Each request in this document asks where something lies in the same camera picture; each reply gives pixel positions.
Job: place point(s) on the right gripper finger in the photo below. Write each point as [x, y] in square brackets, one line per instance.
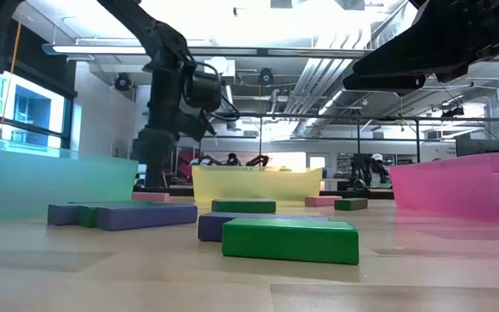
[384, 82]

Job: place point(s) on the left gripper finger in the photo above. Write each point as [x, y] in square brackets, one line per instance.
[154, 164]

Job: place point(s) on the pink wooden block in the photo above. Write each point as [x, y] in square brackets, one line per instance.
[152, 197]
[321, 201]

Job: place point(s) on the purple wooden block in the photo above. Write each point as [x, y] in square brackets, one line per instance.
[63, 214]
[210, 227]
[145, 218]

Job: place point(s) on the green wooden block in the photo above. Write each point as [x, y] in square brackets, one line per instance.
[244, 206]
[351, 204]
[290, 242]
[111, 202]
[88, 216]

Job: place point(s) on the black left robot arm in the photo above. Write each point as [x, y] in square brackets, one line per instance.
[145, 26]

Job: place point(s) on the black round ceiling device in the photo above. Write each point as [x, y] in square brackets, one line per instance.
[123, 82]

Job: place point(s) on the long ceiling light bar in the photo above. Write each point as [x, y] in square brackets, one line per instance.
[98, 49]

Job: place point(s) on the person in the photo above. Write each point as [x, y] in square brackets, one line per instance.
[377, 169]

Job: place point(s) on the yellow translucent plastic bin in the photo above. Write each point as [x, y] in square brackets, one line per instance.
[254, 184]

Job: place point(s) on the black monitor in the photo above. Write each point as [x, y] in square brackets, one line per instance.
[479, 147]

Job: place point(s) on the green translucent plastic bin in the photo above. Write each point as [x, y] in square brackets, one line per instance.
[37, 186]

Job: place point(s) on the pink translucent plastic bin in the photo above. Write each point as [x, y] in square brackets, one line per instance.
[462, 190]

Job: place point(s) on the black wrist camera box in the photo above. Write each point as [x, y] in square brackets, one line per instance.
[195, 125]

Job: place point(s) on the black metal rail frame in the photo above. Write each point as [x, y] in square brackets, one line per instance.
[417, 138]

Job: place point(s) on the black overhead camera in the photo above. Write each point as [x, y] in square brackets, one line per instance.
[266, 77]

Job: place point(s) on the black aluminium table frame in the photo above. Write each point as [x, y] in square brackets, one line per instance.
[362, 194]

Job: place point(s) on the window with black frame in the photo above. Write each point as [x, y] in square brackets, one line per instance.
[30, 108]

